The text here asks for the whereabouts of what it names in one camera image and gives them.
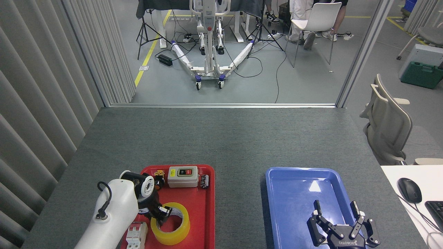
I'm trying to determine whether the green plastic case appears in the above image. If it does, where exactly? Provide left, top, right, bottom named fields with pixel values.
left=400, top=62, right=443, bottom=90

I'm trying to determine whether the white desk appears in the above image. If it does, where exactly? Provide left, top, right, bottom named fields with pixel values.
left=381, top=165, right=443, bottom=249

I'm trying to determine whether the black tripod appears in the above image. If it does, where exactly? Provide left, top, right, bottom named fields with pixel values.
left=136, top=9, right=172, bottom=60
left=246, top=0, right=284, bottom=58

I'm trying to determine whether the desk with dark cloth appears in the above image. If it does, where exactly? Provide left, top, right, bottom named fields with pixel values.
left=136, top=0, right=264, bottom=49

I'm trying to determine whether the black orange push button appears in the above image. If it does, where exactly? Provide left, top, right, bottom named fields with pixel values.
left=154, top=170, right=166, bottom=190

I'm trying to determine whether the black mouse cable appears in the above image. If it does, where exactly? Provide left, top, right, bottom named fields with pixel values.
left=398, top=194, right=443, bottom=233

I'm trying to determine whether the black keyboard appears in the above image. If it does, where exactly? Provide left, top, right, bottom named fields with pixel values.
left=425, top=201, right=443, bottom=232

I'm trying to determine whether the red plastic tray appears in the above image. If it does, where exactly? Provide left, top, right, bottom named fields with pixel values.
left=121, top=165, right=215, bottom=249

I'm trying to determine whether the silver post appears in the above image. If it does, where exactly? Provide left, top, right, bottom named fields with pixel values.
left=336, top=0, right=395, bottom=108

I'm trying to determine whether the long black floor cable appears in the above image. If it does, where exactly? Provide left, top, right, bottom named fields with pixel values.
left=221, top=38, right=288, bottom=103

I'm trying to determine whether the grey vertical blind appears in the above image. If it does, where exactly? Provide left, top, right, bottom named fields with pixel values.
left=0, top=0, right=136, bottom=249

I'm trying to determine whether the grey two-button switch box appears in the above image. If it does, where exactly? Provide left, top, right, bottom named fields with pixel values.
left=168, top=166, right=199, bottom=188

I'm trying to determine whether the grey chair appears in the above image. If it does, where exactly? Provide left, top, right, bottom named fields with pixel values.
left=396, top=10, right=443, bottom=61

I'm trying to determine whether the white circuit breaker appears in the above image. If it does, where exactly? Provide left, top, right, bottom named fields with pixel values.
left=126, top=222, right=148, bottom=249

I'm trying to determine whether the person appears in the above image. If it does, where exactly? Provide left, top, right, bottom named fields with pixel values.
left=255, top=0, right=281, bottom=29
left=289, top=0, right=346, bottom=50

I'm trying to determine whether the beige office chair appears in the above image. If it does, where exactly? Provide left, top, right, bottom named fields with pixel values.
left=360, top=74, right=413, bottom=166

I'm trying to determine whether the black computer mouse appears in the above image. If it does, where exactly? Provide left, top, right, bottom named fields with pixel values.
left=397, top=178, right=423, bottom=204

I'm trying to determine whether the white plastic chair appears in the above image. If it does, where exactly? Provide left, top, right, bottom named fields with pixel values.
left=285, top=2, right=342, bottom=68

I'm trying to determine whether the yellow tape roll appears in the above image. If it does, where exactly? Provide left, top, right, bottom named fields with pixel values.
left=151, top=202, right=190, bottom=246

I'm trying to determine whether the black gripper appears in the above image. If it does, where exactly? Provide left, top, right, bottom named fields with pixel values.
left=138, top=193, right=172, bottom=227
left=307, top=200, right=380, bottom=249

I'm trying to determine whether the blue plastic tray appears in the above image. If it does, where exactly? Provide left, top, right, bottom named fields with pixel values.
left=265, top=167, right=368, bottom=249

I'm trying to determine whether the white stand on wheels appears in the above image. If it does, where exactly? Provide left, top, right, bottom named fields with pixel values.
left=171, top=0, right=255, bottom=90

